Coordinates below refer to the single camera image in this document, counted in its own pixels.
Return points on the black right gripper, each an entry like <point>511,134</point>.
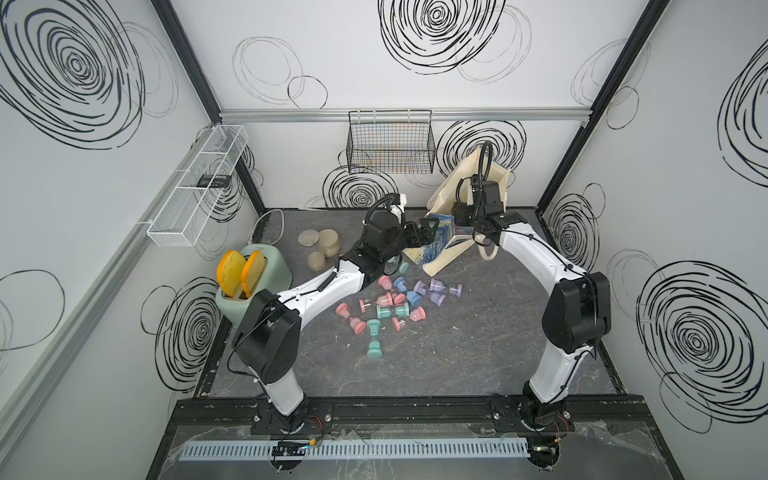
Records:
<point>458,210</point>

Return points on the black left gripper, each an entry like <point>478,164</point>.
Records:
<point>424,238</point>

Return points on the canvas bag with starry print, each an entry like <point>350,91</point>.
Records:
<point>452,241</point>

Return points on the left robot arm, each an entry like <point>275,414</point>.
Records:
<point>267,339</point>

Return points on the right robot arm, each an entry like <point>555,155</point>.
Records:
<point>578,312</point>

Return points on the pink hourglass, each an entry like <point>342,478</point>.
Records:
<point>385,282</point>
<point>356,324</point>

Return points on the pink hourglass left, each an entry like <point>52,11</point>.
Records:
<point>356,324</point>

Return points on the teal hourglass front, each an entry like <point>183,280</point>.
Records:
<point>374,347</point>

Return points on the short jar with beige lid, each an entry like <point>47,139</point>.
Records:
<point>329,242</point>

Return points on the tall glass jar with rice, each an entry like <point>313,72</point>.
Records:
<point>316,259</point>

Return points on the mint green toaster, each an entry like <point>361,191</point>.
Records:
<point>277,277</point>

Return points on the yellow toast slice right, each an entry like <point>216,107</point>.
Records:
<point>252,272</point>

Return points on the yellow toast slice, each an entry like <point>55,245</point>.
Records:
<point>229,272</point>
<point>252,272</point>

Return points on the yellow toast slice left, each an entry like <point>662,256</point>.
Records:
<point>229,272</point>

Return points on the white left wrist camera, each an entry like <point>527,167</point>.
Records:
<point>398,207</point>

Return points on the black wire basket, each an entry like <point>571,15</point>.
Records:
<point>391,141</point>

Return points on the white slotted cable duct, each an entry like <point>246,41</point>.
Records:
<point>357,449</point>

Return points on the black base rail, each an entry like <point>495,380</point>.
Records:
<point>507,413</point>

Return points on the white wire shelf basket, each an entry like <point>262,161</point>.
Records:
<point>191,204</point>

